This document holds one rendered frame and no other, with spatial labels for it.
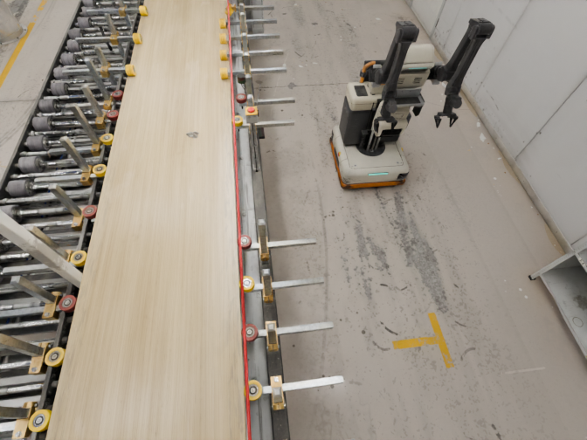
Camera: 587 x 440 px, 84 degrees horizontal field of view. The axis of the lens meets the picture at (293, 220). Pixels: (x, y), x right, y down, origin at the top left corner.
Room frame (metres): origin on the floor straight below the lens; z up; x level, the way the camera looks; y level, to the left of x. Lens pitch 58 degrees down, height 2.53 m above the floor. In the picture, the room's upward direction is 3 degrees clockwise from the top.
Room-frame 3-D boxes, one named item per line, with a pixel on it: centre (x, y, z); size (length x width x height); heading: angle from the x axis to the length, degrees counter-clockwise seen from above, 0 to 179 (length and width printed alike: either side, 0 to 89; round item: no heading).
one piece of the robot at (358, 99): (2.41, -0.67, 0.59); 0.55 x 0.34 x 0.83; 100
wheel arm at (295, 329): (0.41, -0.02, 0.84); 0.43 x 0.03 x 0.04; 100
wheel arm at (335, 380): (0.17, -0.06, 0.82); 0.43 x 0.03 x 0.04; 100
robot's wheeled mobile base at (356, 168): (2.32, -0.69, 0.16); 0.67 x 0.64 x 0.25; 10
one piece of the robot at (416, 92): (2.03, -0.74, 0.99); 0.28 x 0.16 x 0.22; 100
